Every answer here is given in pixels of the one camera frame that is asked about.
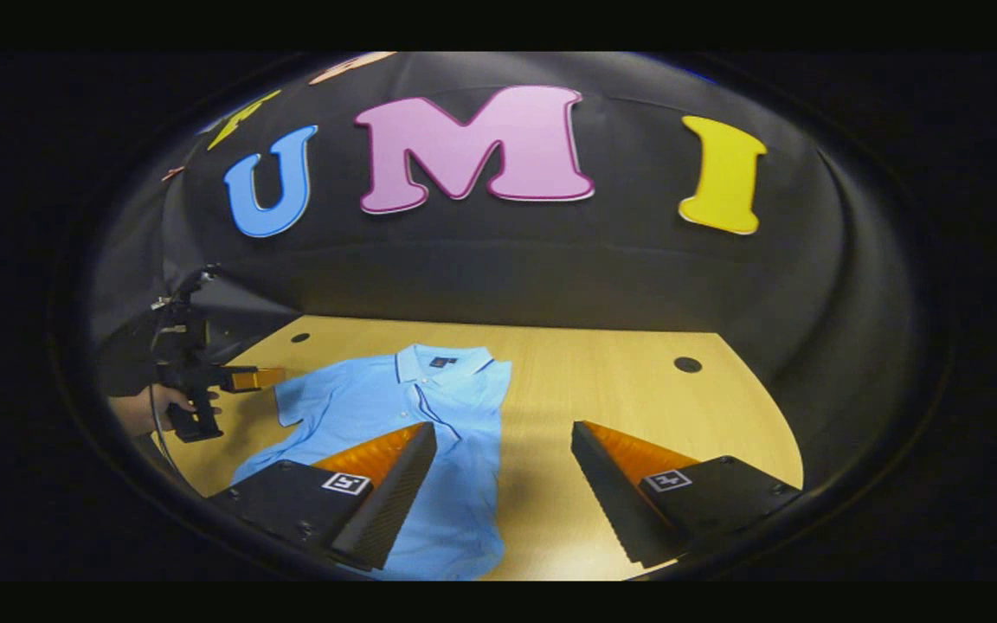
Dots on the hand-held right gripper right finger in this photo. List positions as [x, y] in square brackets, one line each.
[615, 502]

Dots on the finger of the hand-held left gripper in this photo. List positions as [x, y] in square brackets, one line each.
[256, 378]

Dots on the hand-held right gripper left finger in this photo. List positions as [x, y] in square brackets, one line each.
[390, 502]

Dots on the light blue polo T-shirt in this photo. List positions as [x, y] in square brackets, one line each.
[464, 433]

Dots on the reddish backdrop clip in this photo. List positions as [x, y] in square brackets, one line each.
[172, 173]

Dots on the black backdrop cloth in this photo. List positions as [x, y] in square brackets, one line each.
[550, 277]

